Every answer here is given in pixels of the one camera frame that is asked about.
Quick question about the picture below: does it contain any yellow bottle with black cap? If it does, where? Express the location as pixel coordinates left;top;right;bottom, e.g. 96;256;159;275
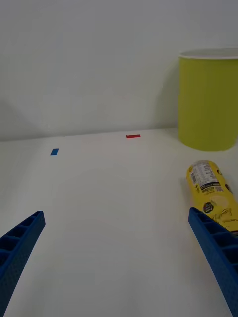
185;159;238;236

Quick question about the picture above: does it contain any yellow-green plastic bin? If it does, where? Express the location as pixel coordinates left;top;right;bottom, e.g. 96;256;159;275
178;48;238;152

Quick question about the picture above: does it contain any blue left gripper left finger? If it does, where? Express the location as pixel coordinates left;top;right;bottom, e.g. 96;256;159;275
0;210;46;317

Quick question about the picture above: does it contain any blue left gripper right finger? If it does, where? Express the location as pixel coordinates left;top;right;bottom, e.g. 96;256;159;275
188;207;238;317

